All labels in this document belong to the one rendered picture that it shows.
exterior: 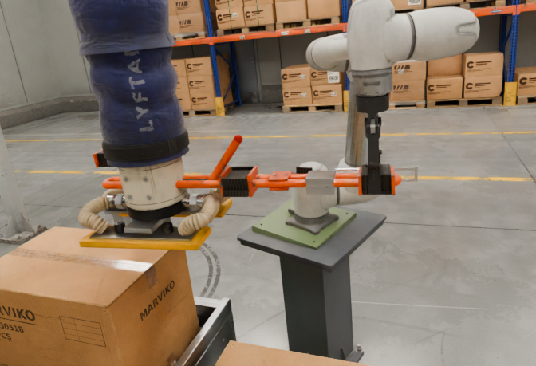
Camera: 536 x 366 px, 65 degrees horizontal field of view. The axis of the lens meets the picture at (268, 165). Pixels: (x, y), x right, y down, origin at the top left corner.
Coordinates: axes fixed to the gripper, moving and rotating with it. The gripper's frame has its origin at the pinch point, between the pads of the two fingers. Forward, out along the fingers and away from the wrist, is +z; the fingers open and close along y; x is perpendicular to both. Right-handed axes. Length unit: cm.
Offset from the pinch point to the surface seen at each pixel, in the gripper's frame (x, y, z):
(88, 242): -73, 16, 12
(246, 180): -31.1, 5.3, -1.3
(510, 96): 217, -679, 107
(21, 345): -110, 14, 51
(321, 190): -12.6, 3.7, 2.3
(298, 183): -18.2, 3.7, 0.3
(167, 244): -50, 15, 12
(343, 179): -7.3, 3.0, -0.3
